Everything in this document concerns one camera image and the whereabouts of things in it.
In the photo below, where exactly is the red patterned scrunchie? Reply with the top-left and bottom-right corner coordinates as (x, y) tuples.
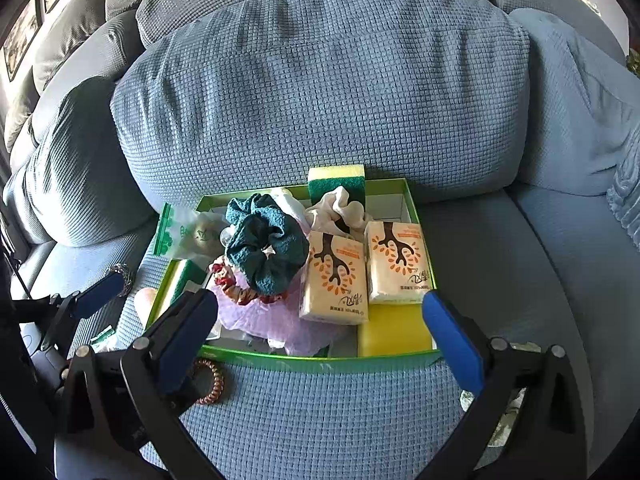
(207, 256), (288, 306)

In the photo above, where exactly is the yellow sponge flat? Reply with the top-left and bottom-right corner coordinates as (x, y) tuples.
(358, 304), (434, 358)

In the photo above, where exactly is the green sponge in wrapper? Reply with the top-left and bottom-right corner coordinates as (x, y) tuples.
(158, 259), (206, 313)

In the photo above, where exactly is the wall picture frame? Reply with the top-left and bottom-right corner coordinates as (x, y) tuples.
(2, 0), (39, 81)

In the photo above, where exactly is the brown spiral hair tie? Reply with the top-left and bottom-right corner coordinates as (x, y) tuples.
(192, 357), (227, 406)

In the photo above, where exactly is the purple mesh bath pouf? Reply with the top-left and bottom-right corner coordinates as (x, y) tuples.
(210, 273), (349, 356)

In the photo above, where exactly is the left blue cushion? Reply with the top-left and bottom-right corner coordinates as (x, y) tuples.
(3, 76), (154, 247)

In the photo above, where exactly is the pale green scrunchie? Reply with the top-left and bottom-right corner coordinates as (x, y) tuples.
(459, 341), (544, 449)

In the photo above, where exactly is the yellow green sponge upright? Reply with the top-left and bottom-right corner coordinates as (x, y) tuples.
(307, 164), (366, 205)

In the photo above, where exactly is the cream scrunchie in box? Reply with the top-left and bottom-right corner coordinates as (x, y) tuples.
(305, 185), (373, 242)

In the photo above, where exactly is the tissue pack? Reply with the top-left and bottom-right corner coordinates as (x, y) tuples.
(299, 231), (369, 325)
(89, 325), (118, 353)
(366, 221), (434, 304)

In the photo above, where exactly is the large blue back cushion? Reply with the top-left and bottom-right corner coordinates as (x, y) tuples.
(111, 0), (529, 207)

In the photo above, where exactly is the tissue pack in box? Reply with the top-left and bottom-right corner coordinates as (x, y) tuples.
(366, 221), (434, 304)

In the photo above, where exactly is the green printed plastic bag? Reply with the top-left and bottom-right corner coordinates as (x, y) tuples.
(153, 203), (228, 259)

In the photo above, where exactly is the blue sofa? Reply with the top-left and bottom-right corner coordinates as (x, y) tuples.
(1, 0), (639, 479)

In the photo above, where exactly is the right blue cushion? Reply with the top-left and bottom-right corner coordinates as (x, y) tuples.
(510, 9), (639, 196)

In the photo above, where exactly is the teal scrunchie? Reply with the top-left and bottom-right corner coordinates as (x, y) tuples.
(226, 193), (309, 296)

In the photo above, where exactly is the green cardboard box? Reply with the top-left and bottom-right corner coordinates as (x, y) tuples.
(145, 179), (442, 374)

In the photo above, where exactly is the orange white foam roll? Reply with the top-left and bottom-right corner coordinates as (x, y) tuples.
(134, 287), (157, 327)

